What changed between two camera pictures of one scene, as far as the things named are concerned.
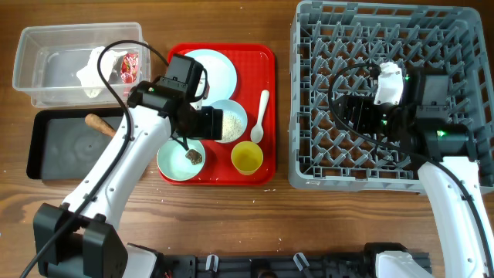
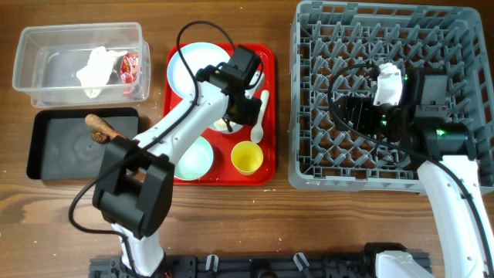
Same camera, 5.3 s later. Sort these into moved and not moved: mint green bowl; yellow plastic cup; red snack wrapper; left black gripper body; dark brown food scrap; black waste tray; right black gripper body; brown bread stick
Moved: mint green bowl; dark brown food scrap; left black gripper body
Not moved: red snack wrapper; yellow plastic cup; black waste tray; brown bread stick; right black gripper body
